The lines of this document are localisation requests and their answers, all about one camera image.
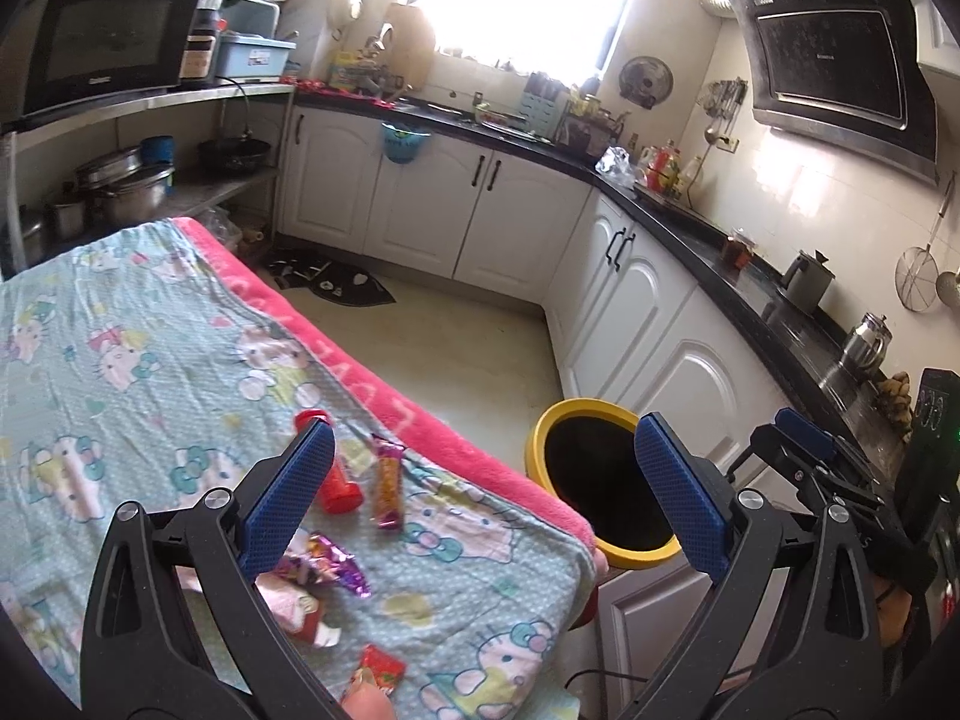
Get blue hanging door bin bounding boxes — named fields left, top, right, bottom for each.
left=381, top=120, right=434, bottom=164

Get steel teapot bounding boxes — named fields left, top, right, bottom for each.
left=840, top=313, right=891, bottom=380

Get dark floor mat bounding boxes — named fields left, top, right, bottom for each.
left=266, top=246, right=396, bottom=307

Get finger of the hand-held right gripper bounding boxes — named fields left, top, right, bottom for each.
left=739, top=424, right=899, bottom=535
left=775, top=407, right=876, bottom=479

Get clear plastic bag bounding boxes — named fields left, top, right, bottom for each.
left=596, top=146, right=638, bottom=188

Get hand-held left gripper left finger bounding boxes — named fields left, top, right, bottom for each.
left=79, top=418, right=336, bottom=720

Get hanging kitchen utensils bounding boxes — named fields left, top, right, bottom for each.
left=701, top=79, right=749, bottom=143

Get pink fleece blanket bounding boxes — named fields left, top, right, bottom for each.
left=172, top=216, right=608, bottom=578

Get metal kitchen shelf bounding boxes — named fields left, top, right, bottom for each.
left=0, top=79, right=297, bottom=278

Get wire strainer ladle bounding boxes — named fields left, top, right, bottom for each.
left=895, top=172, right=957, bottom=312

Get bananas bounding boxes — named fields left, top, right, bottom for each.
left=877, top=373, right=912, bottom=428

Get red plastic bottle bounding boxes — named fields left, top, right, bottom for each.
left=295, top=409, right=365, bottom=516

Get black wok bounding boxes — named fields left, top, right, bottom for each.
left=197, top=136, right=272, bottom=170

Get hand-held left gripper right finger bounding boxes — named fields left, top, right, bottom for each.
left=622, top=412, right=884, bottom=720

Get light blue cartoon printed blanket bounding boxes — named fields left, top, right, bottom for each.
left=0, top=221, right=597, bottom=720

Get orange snack wrapper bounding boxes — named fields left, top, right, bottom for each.
left=371, top=435, right=407, bottom=533

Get grey kettle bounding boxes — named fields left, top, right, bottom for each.
left=776, top=249, right=836, bottom=312

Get pink white packet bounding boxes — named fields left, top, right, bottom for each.
left=255, top=574, right=342, bottom=647

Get kitchen window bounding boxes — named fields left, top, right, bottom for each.
left=409, top=0, right=646, bottom=70

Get red bin with yellow rim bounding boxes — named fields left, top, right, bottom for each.
left=523, top=397, right=687, bottom=627

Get black microwave oven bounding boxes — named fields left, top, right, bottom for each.
left=22, top=0, right=207, bottom=117

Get purple foil wrapper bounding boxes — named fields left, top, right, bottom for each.
left=281, top=532, right=372, bottom=599

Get steel cooking pot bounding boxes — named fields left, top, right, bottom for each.
left=75, top=146, right=177, bottom=226

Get spice rack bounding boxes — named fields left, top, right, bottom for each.
left=562, top=86, right=627, bottom=155

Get black cable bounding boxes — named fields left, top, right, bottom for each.
left=570, top=664, right=751, bottom=689

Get wooden cutting board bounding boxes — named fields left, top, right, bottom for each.
left=384, top=4, right=437, bottom=98

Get blue countertop organizer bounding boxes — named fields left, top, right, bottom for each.
left=523, top=73, right=567, bottom=140

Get blue dish rack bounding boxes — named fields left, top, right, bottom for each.
left=214, top=34, right=297, bottom=81

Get white kitchen cabinets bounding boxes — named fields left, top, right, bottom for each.
left=274, top=101, right=848, bottom=720

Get steel glass range hood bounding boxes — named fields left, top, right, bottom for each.
left=724, top=0, right=942, bottom=185

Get red snack packet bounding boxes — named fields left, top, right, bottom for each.
left=351, top=645, right=408, bottom=697

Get dark wall fan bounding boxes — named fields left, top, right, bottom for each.
left=619, top=55, right=674, bottom=102

